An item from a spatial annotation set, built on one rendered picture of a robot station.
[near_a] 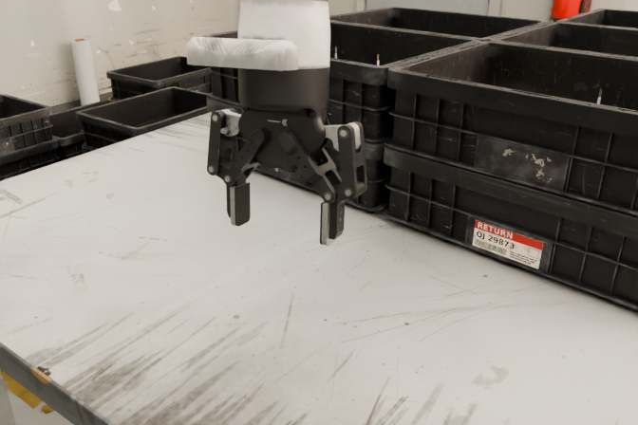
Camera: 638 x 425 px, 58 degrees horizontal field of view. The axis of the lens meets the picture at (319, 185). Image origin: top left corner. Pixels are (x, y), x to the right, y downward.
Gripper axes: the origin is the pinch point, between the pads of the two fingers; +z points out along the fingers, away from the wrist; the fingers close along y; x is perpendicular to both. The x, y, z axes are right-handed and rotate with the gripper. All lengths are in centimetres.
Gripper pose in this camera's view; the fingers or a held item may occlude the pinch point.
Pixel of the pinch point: (283, 227)
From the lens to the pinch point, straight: 50.9
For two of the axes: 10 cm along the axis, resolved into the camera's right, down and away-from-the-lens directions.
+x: -4.7, 2.3, -8.5
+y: -8.8, -1.5, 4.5
